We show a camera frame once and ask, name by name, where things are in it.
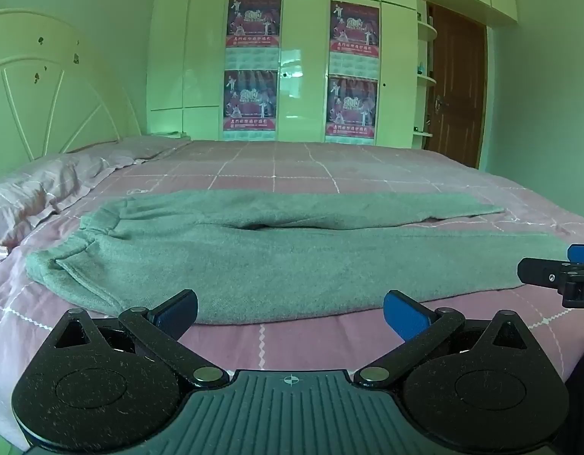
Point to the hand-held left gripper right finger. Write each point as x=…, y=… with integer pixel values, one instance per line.
x=404, y=315

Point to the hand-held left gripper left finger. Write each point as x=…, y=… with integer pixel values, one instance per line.
x=179, y=313

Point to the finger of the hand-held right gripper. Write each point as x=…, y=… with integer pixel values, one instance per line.
x=543, y=272
x=582, y=252

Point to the grey-green towel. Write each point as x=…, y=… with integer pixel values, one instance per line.
x=273, y=265

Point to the person's dark clothing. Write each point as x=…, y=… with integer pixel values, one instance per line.
x=583, y=388

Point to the bed with pink checked sheet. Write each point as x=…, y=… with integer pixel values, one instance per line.
x=320, y=170

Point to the brown wooden door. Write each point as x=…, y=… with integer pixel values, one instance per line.
x=458, y=80

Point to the white corner shelf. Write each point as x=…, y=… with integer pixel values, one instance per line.
x=425, y=80

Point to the white bed headboard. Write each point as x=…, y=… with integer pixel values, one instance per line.
x=50, y=85

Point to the white glossy wardrobe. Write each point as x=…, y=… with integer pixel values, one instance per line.
x=301, y=19

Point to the wall poster with calendar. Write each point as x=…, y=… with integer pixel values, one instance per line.
x=354, y=33
x=351, y=109
x=250, y=104
x=253, y=28

